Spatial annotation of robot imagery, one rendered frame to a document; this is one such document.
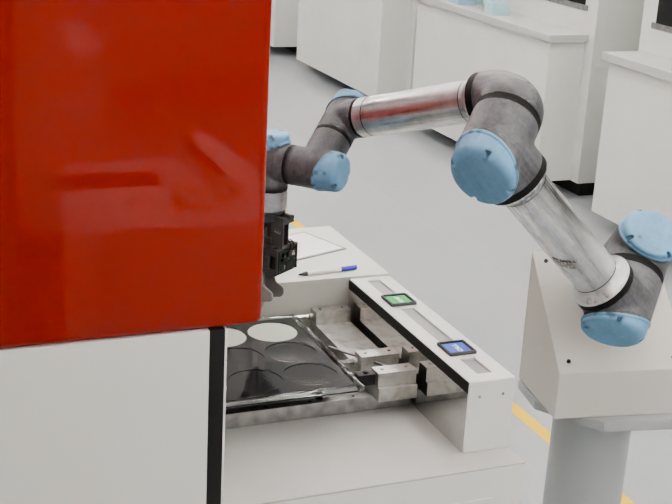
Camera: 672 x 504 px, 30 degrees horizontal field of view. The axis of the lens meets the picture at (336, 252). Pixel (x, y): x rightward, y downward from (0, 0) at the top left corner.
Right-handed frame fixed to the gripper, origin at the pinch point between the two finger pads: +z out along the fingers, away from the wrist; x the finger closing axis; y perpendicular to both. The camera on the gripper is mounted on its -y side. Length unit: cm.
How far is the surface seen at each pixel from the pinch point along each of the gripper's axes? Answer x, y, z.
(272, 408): -15.0, 15.2, 12.3
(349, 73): 602, -344, 80
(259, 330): 4.4, -1.8, 7.3
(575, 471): 31, 58, 31
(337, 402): -4.5, 22.9, 12.7
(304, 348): 2.6, 10.4, 7.4
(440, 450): -5.3, 45.4, 15.2
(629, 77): 400, -64, 16
